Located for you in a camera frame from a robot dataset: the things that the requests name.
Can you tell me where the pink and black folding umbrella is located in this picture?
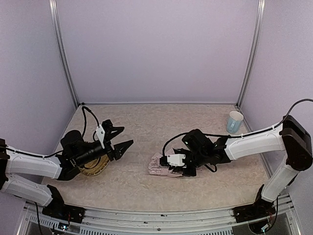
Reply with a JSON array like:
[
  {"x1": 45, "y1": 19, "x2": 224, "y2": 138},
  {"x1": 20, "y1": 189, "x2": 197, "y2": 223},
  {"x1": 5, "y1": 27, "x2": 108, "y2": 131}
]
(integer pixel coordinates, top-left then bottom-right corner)
[{"x1": 148, "y1": 152, "x2": 183, "y2": 178}]

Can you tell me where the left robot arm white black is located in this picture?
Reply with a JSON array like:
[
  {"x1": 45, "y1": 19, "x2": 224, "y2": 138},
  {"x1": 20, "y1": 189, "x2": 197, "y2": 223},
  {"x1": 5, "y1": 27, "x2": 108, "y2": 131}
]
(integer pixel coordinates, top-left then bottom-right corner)
[{"x1": 0, "y1": 119, "x2": 134, "y2": 208}]

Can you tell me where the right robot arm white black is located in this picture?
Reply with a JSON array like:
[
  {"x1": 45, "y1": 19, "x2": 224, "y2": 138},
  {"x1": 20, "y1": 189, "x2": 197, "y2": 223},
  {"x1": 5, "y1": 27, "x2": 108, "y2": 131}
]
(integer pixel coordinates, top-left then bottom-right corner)
[{"x1": 175, "y1": 115, "x2": 313, "y2": 205}]

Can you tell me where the woven bamboo tray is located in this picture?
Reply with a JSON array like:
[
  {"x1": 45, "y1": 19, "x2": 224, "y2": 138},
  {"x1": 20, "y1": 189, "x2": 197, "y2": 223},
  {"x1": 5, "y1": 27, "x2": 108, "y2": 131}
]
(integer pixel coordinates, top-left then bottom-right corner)
[{"x1": 77, "y1": 141, "x2": 110, "y2": 176}]

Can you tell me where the light blue paper cup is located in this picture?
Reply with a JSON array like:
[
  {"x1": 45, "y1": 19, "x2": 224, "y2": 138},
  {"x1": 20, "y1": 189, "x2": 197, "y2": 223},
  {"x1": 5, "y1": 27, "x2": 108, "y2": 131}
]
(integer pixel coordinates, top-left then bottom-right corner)
[{"x1": 226, "y1": 111, "x2": 244, "y2": 134}]

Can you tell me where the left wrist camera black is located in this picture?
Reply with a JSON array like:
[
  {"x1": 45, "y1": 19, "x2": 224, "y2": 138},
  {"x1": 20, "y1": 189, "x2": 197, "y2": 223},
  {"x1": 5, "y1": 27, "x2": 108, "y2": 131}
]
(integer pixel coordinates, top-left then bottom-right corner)
[{"x1": 95, "y1": 125, "x2": 105, "y2": 149}]

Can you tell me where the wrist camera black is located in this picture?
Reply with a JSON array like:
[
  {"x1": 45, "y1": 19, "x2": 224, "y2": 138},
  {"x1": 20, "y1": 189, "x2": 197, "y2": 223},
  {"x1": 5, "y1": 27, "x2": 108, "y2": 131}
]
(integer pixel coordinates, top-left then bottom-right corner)
[
  {"x1": 95, "y1": 125, "x2": 105, "y2": 149},
  {"x1": 159, "y1": 154, "x2": 186, "y2": 168}
]

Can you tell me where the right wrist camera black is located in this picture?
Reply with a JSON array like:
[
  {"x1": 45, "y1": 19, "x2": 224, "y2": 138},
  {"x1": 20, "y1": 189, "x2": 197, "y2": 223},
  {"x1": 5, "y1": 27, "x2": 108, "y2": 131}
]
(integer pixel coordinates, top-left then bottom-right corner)
[{"x1": 159, "y1": 154, "x2": 186, "y2": 168}]

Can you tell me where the left camera black cable loop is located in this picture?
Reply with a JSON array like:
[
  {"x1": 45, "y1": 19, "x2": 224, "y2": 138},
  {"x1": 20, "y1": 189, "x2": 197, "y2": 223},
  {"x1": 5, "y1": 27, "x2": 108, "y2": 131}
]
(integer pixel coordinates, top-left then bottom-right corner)
[{"x1": 81, "y1": 106, "x2": 100, "y2": 142}]

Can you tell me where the aluminium front rail frame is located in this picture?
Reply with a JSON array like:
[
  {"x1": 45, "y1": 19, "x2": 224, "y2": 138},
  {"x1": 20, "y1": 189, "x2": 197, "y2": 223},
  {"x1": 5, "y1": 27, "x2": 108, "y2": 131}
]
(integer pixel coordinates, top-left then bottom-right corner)
[{"x1": 17, "y1": 193, "x2": 301, "y2": 235}]

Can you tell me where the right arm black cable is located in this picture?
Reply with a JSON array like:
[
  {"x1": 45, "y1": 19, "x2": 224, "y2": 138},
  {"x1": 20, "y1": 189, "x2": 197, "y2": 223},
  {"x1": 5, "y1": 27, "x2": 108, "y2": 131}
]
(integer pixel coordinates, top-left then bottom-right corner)
[{"x1": 161, "y1": 98, "x2": 313, "y2": 157}]

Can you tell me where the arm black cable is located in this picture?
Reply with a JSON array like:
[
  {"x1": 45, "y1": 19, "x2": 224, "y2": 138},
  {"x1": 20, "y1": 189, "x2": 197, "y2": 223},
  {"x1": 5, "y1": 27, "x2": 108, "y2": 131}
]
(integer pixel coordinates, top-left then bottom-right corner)
[
  {"x1": 4, "y1": 146, "x2": 64, "y2": 159},
  {"x1": 161, "y1": 98, "x2": 313, "y2": 157}
]

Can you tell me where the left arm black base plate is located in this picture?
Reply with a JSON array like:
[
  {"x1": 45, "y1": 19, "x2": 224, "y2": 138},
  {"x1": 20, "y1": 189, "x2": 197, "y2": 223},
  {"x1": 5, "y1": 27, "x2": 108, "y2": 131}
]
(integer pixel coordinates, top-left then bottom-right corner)
[{"x1": 42, "y1": 201, "x2": 86, "y2": 224}]

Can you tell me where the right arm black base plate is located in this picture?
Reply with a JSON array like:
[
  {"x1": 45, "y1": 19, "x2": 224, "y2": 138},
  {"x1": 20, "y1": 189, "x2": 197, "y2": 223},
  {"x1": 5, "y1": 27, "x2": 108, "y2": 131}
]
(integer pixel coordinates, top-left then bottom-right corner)
[{"x1": 233, "y1": 199, "x2": 276, "y2": 223}]

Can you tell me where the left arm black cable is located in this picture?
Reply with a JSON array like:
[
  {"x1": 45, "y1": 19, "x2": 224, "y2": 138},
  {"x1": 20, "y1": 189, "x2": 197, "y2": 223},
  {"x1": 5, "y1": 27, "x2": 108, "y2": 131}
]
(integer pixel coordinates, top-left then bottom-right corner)
[{"x1": 4, "y1": 146, "x2": 64, "y2": 159}]

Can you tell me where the left aluminium corner post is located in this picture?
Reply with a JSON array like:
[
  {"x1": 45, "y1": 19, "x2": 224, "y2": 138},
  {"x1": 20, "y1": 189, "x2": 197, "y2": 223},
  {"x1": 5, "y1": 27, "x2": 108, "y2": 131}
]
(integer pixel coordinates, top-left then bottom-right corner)
[{"x1": 48, "y1": 0, "x2": 80, "y2": 109}]

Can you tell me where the aluminium corner post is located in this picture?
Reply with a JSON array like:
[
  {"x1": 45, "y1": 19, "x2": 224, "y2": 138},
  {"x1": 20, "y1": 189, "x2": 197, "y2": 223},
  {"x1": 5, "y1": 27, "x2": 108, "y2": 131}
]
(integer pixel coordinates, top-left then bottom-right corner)
[
  {"x1": 236, "y1": 0, "x2": 266, "y2": 109},
  {"x1": 48, "y1": 0, "x2": 80, "y2": 109}
]

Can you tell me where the right aluminium corner post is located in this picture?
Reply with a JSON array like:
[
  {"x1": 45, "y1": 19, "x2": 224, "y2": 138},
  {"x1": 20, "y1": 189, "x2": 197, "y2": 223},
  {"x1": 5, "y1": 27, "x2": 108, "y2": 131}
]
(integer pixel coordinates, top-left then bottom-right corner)
[{"x1": 236, "y1": 0, "x2": 266, "y2": 109}]

